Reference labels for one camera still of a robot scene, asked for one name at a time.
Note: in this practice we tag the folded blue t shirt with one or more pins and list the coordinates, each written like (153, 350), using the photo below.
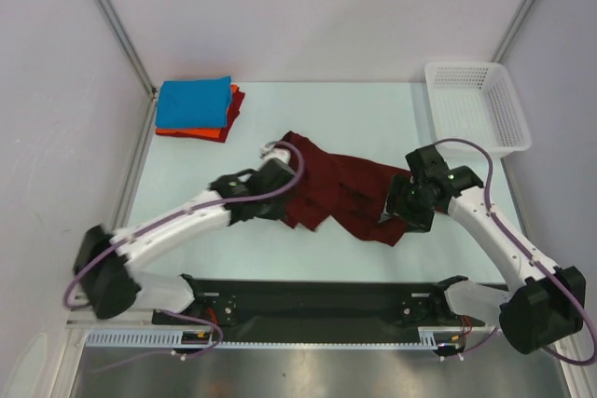
(194, 104)

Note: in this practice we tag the white plastic basket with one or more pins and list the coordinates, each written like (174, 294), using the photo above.
(476, 101)

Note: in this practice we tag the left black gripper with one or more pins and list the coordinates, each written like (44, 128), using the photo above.
(278, 212)

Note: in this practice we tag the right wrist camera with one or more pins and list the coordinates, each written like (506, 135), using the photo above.
(426, 163)

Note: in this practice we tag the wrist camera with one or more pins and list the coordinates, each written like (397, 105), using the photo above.
(426, 163)
(275, 150)

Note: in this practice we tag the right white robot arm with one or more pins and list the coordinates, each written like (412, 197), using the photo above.
(542, 304)

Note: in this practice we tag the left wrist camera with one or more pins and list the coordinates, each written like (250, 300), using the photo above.
(275, 150)

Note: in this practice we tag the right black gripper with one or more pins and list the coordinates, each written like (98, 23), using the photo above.
(397, 202)

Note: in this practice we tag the left aluminium frame post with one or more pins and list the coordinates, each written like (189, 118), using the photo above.
(119, 32)

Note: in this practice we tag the folded orange t shirt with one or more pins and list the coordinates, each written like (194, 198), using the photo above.
(200, 133)

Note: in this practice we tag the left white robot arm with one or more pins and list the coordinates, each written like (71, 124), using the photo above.
(110, 267)

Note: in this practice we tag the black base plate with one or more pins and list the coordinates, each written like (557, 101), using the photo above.
(333, 311)

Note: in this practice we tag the white slotted cable duct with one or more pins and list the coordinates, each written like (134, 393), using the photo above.
(163, 339)

